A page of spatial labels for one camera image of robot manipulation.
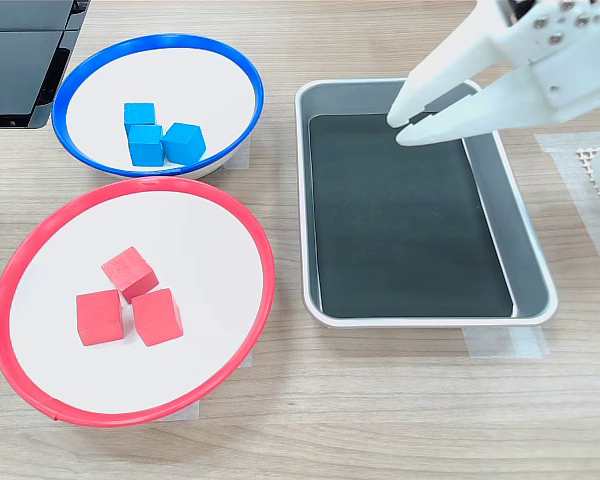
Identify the clear tape strip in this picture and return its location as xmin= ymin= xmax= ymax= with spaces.
xmin=152 ymin=399 xmax=201 ymax=424
xmin=533 ymin=130 xmax=600 ymax=294
xmin=223 ymin=133 xmax=252 ymax=172
xmin=462 ymin=327 xmax=551 ymax=359

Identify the red-rimmed white plate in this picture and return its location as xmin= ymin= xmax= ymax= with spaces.
xmin=0 ymin=175 xmax=277 ymax=429

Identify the blue-rimmed white plate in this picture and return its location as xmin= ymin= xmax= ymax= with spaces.
xmin=51 ymin=33 xmax=266 ymax=180

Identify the steel tray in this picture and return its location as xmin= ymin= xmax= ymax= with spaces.
xmin=294 ymin=75 xmax=560 ymax=330

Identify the blue cube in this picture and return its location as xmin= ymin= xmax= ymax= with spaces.
xmin=161 ymin=122 xmax=207 ymax=166
xmin=128 ymin=124 xmax=165 ymax=168
xmin=123 ymin=102 xmax=157 ymax=129

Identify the black flat panel device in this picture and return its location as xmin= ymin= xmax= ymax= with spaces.
xmin=0 ymin=0 xmax=94 ymax=130

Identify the pale perforated base plate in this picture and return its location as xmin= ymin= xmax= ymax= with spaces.
xmin=574 ymin=147 xmax=600 ymax=236

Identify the black tray mat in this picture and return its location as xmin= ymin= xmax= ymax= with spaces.
xmin=308 ymin=113 xmax=514 ymax=320

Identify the red cube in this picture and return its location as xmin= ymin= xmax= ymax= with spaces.
xmin=101 ymin=245 xmax=160 ymax=305
xmin=130 ymin=287 xmax=185 ymax=348
xmin=75 ymin=288 xmax=125 ymax=347

